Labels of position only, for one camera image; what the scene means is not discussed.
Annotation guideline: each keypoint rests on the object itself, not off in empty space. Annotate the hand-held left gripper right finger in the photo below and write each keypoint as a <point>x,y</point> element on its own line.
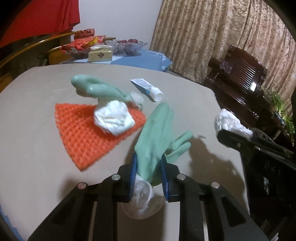
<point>164,180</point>

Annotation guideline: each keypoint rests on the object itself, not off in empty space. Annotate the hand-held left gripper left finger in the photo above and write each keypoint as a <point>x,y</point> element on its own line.
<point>133,176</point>

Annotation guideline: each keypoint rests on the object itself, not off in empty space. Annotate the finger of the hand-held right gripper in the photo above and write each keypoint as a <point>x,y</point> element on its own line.
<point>233,140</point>
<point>263,135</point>

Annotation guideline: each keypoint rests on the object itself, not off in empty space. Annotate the white tissue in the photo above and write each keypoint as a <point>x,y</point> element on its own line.
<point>113,118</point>
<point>227,122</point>

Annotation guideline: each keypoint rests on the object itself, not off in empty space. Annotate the green rubber glove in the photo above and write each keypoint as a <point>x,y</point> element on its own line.
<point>155,139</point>
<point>99,89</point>

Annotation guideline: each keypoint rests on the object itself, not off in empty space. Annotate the green potted plant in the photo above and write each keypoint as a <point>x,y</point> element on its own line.
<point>281,109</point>

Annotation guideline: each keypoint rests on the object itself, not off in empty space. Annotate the orange foam net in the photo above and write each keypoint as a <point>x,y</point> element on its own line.
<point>76,139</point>

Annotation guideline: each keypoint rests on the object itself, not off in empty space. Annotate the dark wooden armchair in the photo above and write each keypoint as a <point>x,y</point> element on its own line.
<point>240,69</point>

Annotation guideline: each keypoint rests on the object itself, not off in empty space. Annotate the white tube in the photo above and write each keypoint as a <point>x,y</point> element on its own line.
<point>148,89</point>

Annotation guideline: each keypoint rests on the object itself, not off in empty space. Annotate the beige patterned curtain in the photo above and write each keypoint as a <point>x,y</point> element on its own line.
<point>208,27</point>

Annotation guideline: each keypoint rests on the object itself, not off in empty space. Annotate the blue coffee table cloth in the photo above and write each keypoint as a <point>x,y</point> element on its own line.
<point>148,59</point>

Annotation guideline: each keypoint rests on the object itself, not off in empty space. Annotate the gold tissue box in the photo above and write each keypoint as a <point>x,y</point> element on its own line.
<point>100,55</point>

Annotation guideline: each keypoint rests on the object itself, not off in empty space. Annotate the glass fruit bowl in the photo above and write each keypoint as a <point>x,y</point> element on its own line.
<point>129,47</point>

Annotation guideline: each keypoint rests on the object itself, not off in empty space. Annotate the red apple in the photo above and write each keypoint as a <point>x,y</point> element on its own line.
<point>133,41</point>
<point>123,41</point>

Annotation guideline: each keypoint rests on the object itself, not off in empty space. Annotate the blue scalloped table cover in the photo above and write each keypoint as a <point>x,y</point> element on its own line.
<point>5,222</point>

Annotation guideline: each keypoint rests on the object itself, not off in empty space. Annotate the light wooden cabinet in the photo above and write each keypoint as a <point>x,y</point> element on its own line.
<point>55,58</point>

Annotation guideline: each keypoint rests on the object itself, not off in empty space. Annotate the red and yellow snack packets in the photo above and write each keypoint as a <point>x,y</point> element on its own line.
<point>83,42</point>

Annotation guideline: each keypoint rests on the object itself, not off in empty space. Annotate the red bag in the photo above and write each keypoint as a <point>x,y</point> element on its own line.
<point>84,33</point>

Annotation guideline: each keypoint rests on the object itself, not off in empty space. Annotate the red cloth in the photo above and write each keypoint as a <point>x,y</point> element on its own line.
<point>34,18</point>

